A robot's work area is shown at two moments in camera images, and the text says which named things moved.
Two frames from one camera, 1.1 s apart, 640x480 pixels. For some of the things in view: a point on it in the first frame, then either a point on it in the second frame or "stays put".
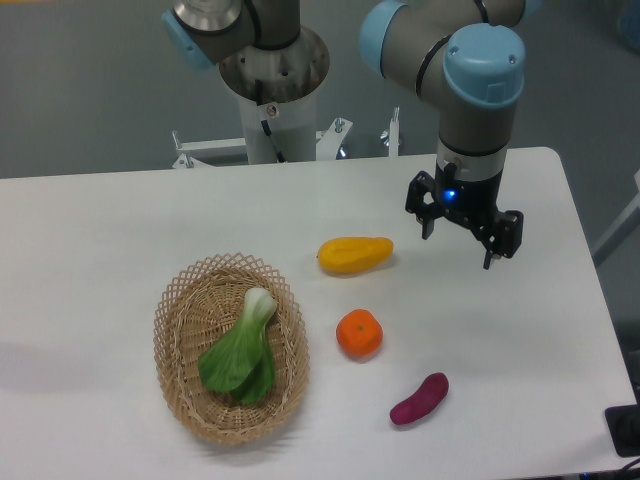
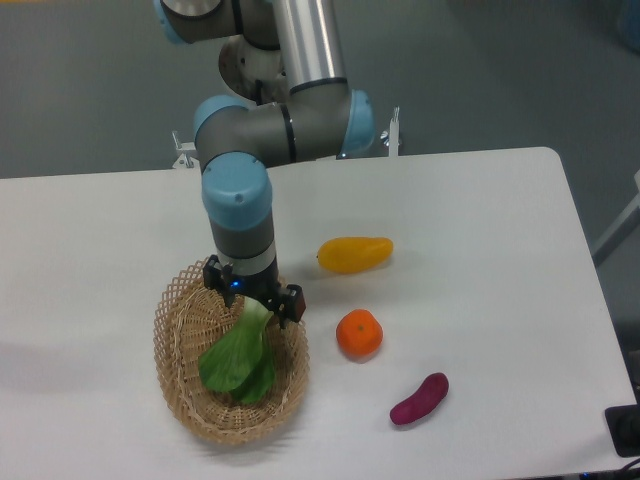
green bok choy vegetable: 241,359 stays put
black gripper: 468,187 → 288,306
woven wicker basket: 203,303 stays put
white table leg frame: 628,222 stays put
